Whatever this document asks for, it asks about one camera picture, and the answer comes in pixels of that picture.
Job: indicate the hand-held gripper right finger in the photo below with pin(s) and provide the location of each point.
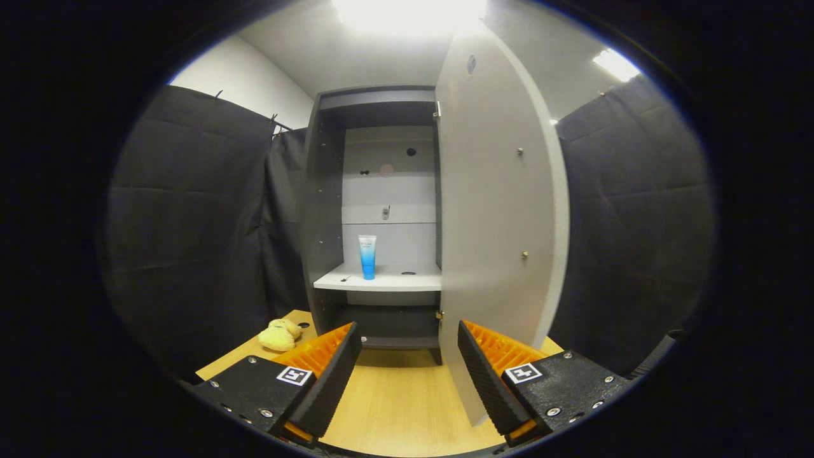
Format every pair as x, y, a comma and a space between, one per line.
486, 381

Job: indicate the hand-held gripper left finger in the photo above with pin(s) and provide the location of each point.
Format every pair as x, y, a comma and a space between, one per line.
331, 388

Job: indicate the white and blue tube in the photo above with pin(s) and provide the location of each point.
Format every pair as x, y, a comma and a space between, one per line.
367, 261

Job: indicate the beige cabinet door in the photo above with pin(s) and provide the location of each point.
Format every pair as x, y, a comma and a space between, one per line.
496, 222

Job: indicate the yellow plush toy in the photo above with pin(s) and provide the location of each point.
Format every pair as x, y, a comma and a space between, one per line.
278, 336

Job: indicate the light grey cabinet shelf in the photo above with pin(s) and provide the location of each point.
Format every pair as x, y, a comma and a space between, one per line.
394, 280

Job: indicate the dark grey cabinet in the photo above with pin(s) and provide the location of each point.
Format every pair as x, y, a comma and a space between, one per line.
324, 191

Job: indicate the black backdrop cloth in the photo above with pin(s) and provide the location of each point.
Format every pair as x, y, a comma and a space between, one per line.
191, 222

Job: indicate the rectangular ceiling light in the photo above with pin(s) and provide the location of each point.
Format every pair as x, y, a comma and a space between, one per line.
615, 63

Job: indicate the large ceiling light panel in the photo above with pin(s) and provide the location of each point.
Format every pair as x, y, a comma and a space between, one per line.
410, 16

